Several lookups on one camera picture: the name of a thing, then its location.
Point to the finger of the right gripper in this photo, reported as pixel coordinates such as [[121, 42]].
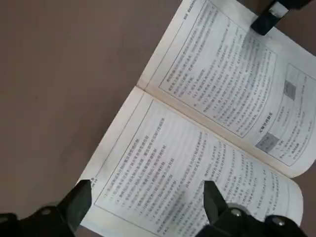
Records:
[[261, 24]]

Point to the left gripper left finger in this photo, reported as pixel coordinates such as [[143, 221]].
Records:
[[49, 222]]

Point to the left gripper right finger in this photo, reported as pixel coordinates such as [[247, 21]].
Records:
[[234, 224]]

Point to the white paperback book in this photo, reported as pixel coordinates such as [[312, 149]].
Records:
[[172, 148]]

